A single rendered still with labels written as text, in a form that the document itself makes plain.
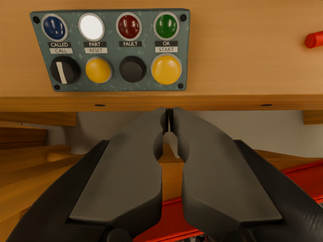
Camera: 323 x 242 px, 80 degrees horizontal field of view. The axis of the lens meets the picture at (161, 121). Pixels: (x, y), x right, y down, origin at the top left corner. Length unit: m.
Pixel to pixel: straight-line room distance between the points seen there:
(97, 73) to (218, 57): 0.14
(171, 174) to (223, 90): 0.16
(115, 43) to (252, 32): 0.16
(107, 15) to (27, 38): 0.13
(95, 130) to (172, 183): 0.91
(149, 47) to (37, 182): 0.45
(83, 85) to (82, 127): 1.00
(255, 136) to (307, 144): 0.30
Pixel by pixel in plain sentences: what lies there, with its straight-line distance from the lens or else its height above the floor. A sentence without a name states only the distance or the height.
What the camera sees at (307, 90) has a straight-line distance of 0.28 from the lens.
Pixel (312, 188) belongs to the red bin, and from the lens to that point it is 0.30.
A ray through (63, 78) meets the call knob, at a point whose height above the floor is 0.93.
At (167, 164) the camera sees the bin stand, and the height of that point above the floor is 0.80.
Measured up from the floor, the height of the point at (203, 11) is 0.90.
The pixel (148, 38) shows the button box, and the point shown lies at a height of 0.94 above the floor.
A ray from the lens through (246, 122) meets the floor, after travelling 1.22.
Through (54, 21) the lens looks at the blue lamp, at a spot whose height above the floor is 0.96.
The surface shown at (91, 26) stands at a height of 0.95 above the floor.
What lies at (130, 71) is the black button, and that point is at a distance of 0.20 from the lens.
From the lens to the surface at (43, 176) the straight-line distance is 0.58.
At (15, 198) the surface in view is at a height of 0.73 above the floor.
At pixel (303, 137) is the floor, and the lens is 1.38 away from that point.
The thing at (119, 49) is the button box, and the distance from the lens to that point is 0.21.
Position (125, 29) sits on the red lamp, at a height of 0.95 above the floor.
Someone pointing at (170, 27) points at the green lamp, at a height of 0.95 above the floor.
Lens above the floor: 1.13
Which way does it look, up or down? 86 degrees down
